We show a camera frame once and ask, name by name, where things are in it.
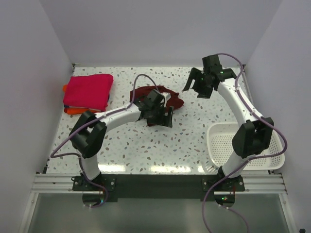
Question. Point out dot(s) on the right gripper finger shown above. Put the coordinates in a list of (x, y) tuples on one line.
[(197, 87), (194, 75)]

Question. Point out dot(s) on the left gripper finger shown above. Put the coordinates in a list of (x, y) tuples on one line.
[(151, 121), (168, 117)]

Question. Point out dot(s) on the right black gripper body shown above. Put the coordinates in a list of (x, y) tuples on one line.
[(206, 90)]

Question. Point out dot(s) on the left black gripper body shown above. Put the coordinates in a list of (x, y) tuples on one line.
[(158, 112)]

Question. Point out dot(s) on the dark red t-shirt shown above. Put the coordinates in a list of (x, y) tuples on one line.
[(174, 101)]

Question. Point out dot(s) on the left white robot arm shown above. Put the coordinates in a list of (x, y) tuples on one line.
[(89, 131)]

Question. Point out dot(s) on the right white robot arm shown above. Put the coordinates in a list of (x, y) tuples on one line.
[(254, 132)]

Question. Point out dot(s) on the white perforated plastic basket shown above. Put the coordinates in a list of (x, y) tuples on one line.
[(219, 146)]

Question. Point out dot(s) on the folded pink t-shirt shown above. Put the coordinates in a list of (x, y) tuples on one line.
[(90, 91)]

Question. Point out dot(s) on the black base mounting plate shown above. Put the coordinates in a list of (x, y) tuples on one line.
[(111, 187)]

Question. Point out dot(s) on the folded orange t-shirt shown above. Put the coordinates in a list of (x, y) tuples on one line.
[(73, 110)]

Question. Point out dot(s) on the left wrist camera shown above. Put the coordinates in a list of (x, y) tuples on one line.
[(166, 96)]

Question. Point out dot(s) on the aluminium extrusion rail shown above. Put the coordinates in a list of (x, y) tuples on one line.
[(253, 183)]

